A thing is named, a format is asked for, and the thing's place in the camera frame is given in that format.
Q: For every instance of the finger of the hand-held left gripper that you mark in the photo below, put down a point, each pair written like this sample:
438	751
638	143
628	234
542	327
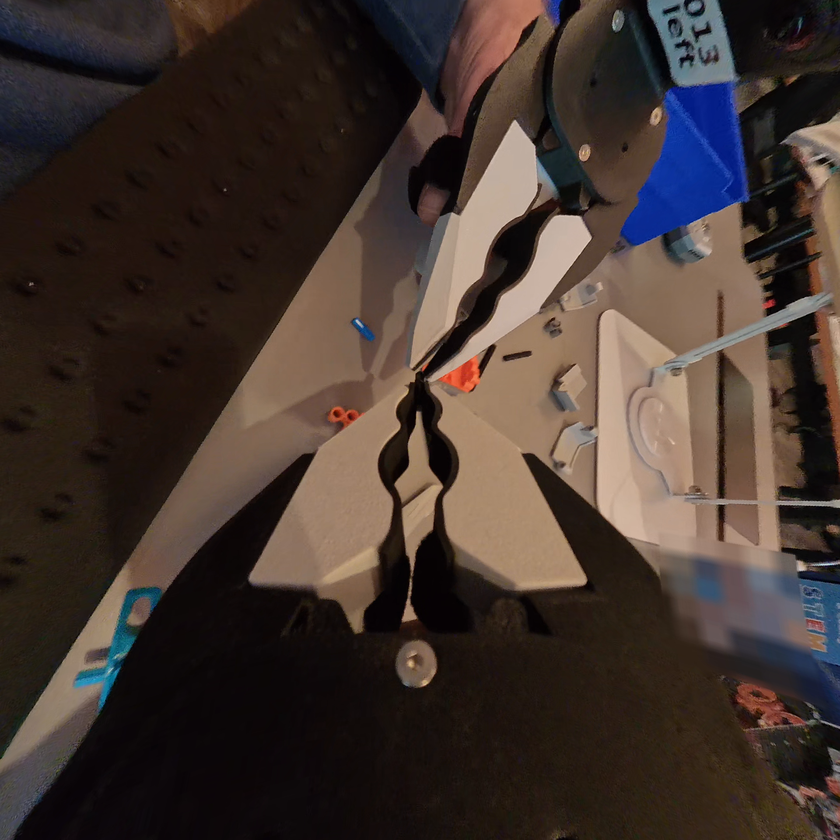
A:
479	216
525	295

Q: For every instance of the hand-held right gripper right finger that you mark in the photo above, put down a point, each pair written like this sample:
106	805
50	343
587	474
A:
518	525

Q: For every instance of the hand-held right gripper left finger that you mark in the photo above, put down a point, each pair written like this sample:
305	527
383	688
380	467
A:
321	525

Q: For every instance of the orange t-shaped beam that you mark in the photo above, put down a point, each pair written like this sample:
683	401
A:
342	417

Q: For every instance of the black axle pin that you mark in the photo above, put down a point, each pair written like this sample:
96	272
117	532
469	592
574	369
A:
421	380

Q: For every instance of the person's left forearm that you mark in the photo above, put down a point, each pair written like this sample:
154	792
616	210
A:
413	39

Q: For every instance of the person's left hand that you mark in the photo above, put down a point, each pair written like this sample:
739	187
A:
485	46

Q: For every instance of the scattered small black grey pieces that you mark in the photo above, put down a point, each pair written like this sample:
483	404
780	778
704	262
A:
517	357

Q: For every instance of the grey block piece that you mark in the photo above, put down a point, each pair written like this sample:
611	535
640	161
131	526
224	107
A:
568	387

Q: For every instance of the orange wedge piece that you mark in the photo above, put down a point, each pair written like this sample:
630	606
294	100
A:
459	377

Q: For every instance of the blue plastic bin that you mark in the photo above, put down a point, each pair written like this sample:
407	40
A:
695	164

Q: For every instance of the white book stand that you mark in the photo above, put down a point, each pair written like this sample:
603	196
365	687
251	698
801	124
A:
630	367

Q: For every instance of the blue axle pin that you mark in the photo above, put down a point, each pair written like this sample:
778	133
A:
363	329

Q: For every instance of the grey electronic module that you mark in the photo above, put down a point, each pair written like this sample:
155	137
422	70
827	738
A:
688	243

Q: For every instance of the blue plastic tool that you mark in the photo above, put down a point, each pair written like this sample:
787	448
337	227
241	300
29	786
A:
124	630

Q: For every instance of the blue toy cardboard box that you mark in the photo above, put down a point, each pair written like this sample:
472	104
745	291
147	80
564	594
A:
787	754

